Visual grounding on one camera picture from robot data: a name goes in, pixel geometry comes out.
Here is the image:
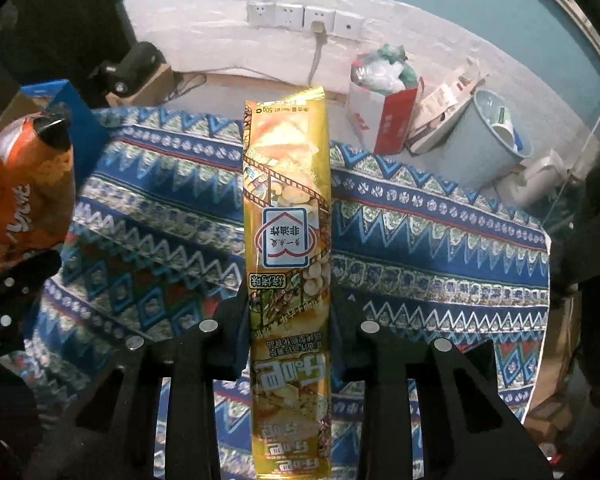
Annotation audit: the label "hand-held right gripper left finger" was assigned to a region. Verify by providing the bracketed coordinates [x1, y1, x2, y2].
[55, 287, 252, 480]

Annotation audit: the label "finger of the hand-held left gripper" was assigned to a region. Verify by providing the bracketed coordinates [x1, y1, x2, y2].
[34, 106, 74, 152]
[0, 249, 62, 312]

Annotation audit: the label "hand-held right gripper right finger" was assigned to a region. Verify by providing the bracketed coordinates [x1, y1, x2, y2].
[330, 290, 556, 480]

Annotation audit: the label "blue cardboard box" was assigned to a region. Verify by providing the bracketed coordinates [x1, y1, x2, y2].
[0, 79, 109, 196]

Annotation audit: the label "glossy orange snack bag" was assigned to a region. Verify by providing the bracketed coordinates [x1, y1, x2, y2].
[0, 114, 77, 282]

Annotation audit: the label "long yellow snack packet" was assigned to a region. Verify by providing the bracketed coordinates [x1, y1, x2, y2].
[242, 86, 335, 480]

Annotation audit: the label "black round device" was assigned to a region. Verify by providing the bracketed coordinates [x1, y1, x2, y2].
[91, 41, 164, 97]

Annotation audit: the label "small brown cardboard box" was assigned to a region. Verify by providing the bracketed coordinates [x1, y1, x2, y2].
[105, 62, 177, 109]

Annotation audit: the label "dark cabinet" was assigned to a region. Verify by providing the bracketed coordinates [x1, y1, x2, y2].
[0, 0, 137, 97]

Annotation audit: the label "blue patterned blanket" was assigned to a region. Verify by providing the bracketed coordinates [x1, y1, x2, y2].
[0, 105, 554, 480]

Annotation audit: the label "brown cardboard boxes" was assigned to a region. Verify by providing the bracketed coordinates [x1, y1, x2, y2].
[524, 287, 588, 457]

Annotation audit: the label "red and white carton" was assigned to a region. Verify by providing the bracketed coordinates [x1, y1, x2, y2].
[348, 67, 424, 157]

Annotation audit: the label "light blue trash bin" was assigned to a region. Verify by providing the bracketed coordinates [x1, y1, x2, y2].
[436, 89, 534, 192]

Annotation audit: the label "white plastic appliance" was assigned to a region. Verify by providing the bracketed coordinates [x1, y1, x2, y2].
[496, 154, 572, 209]

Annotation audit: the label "white cup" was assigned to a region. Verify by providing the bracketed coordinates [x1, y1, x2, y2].
[489, 106, 517, 147]

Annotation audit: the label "crumpled plastic bags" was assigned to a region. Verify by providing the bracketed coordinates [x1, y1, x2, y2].
[351, 43, 417, 94]

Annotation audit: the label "black floor cables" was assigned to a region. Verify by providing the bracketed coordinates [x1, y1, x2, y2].
[169, 71, 209, 102]

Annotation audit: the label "white wall socket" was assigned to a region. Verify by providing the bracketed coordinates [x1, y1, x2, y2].
[275, 3, 307, 29]
[334, 11, 367, 38]
[246, 1, 277, 27]
[305, 6, 337, 33]

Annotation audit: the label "plug with grey cable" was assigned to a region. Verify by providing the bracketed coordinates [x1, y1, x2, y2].
[306, 21, 329, 87]

